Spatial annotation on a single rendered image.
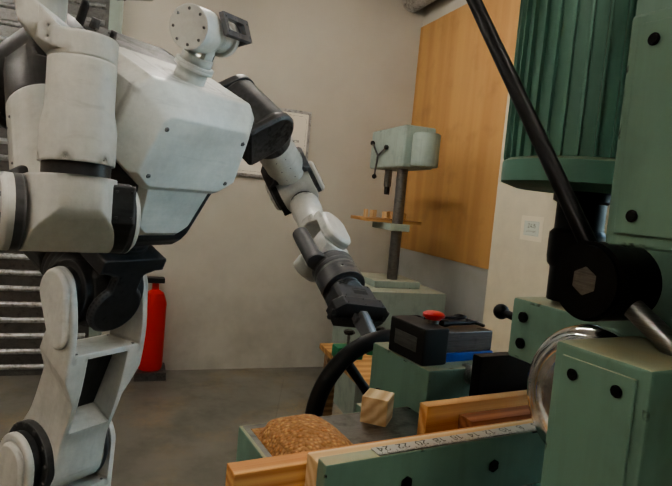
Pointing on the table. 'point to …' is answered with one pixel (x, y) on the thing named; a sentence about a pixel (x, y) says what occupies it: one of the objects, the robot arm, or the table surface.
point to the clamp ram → (496, 373)
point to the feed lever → (590, 278)
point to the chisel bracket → (536, 324)
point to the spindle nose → (595, 204)
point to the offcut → (377, 407)
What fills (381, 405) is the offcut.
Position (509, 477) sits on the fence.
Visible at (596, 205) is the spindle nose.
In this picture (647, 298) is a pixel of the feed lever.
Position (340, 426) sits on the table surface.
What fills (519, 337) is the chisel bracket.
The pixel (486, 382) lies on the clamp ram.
